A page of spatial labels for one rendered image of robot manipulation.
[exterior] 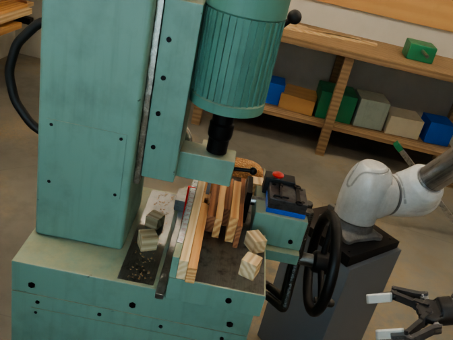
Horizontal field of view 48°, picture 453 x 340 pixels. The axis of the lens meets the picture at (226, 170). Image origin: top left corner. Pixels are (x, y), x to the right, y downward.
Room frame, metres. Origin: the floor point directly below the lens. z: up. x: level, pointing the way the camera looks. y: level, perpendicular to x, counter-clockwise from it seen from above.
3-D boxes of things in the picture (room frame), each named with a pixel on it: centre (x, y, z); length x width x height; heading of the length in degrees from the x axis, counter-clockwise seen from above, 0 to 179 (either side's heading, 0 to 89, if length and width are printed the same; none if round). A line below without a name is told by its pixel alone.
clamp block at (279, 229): (1.14, -0.16, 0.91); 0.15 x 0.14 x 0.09; 2
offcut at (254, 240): (1.01, -0.10, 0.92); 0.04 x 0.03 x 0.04; 32
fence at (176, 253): (1.14, 0.07, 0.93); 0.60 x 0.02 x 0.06; 2
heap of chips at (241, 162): (1.39, -0.04, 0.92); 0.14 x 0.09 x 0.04; 92
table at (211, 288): (1.14, -0.07, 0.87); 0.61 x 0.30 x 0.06; 2
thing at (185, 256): (1.14, 0.05, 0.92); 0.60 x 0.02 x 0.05; 2
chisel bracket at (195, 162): (1.13, 0.05, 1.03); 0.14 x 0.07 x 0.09; 92
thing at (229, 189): (1.15, -0.02, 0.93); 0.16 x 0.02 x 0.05; 2
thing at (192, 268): (1.17, 0.04, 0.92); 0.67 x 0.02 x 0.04; 2
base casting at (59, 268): (1.12, 0.16, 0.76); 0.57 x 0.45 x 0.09; 92
